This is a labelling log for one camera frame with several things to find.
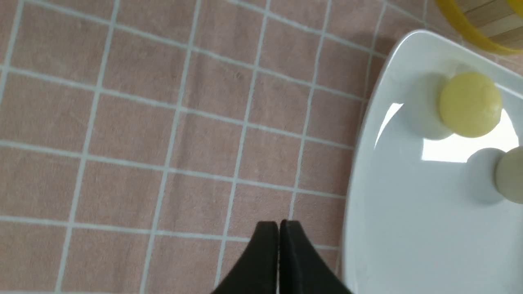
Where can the white square plate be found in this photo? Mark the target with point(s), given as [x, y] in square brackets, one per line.
[423, 213]

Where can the pink checkered tablecloth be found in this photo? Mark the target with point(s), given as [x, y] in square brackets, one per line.
[142, 140]

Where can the yellow steamed bun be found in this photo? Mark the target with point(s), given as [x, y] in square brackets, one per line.
[470, 104]

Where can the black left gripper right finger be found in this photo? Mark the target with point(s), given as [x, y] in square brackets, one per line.
[301, 269]

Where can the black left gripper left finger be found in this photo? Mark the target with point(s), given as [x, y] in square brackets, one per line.
[255, 272]

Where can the yellow-rimmed bamboo steamer basket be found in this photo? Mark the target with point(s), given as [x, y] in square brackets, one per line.
[495, 26]

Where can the beige steamed bun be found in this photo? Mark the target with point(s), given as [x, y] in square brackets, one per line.
[509, 175]

